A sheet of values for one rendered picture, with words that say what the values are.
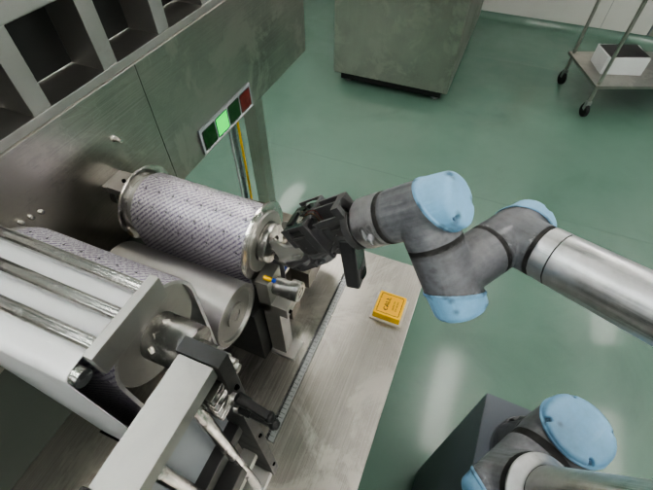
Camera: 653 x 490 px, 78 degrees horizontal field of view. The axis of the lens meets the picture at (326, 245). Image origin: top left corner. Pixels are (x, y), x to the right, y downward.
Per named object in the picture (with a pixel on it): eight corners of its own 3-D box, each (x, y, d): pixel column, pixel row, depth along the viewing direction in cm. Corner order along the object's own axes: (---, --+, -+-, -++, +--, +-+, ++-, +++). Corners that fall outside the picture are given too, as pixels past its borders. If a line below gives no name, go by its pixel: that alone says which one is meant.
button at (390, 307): (398, 325, 101) (399, 321, 99) (371, 316, 103) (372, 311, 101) (405, 302, 105) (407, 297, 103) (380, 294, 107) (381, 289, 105)
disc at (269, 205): (240, 295, 70) (245, 219, 63) (238, 294, 70) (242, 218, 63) (279, 257, 83) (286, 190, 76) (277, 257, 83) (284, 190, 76)
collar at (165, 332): (189, 383, 51) (174, 363, 46) (150, 366, 53) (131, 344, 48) (216, 340, 55) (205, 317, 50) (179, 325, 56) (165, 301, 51)
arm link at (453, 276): (521, 290, 54) (495, 215, 52) (463, 333, 50) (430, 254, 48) (477, 284, 61) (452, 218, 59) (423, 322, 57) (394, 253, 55)
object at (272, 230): (283, 216, 72) (284, 246, 78) (273, 212, 73) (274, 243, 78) (262, 241, 67) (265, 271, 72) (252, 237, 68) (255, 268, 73)
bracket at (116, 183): (127, 199, 76) (123, 192, 75) (103, 191, 78) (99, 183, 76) (145, 182, 79) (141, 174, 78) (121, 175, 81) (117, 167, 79)
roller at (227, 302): (225, 359, 73) (211, 327, 64) (114, 311, 79) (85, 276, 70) (257, 305, 80) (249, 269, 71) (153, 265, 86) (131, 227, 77)
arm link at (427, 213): (463, 245, 46) (437, 176, 45) (386, 259, 54) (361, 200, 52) (485, 220, 52) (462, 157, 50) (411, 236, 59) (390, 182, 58)
